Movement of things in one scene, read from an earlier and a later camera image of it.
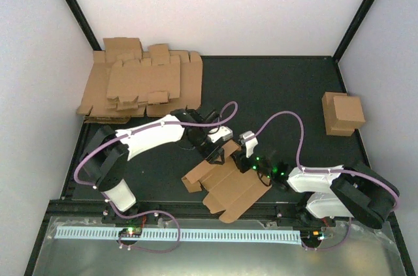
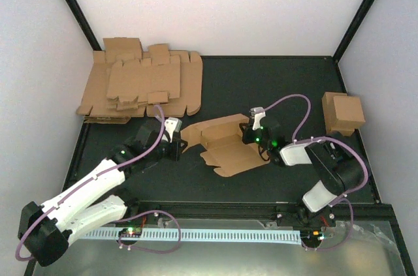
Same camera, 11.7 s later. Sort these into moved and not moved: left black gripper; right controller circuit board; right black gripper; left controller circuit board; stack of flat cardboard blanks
Moved: left black gripper; right black gripper
Not moved: right controller circuit board; stack of flat cardboard blanks; left controller circuit board
